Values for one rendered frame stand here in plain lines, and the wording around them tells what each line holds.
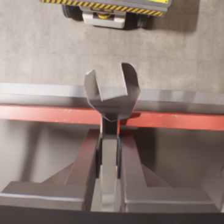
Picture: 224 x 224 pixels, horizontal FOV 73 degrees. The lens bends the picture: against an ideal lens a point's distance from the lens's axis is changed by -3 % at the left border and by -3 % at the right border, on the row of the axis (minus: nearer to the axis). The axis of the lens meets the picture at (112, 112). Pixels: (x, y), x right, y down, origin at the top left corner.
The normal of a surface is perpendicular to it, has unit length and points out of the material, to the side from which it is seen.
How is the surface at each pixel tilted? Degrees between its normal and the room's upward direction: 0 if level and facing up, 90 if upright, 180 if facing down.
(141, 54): 0
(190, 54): 0
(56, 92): 14
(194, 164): 0
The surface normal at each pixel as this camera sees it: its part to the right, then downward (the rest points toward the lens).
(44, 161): -0.01, 0.04
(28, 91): 0.00, -0.21
